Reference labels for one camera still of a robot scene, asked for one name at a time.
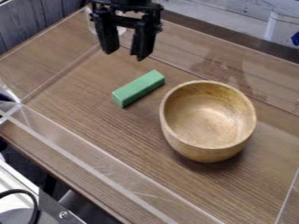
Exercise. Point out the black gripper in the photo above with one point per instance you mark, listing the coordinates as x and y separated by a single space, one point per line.
137 14

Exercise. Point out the green rectangular block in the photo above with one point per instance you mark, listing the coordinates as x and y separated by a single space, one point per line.
138 88

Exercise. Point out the brown wooden bowl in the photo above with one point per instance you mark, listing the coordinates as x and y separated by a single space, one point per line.
209 119

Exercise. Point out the white container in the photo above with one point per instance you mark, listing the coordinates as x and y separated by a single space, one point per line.
282 26

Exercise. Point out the blue object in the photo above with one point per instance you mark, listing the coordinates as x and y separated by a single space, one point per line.
296 39

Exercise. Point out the clear acrylic front barrier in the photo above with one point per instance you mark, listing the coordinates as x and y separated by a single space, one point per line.
133 197

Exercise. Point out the clear acrylic corner bracket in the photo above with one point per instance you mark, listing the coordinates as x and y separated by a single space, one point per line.
93 29

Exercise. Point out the grey metal bracket with screw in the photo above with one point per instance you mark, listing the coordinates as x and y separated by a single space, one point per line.
54 213

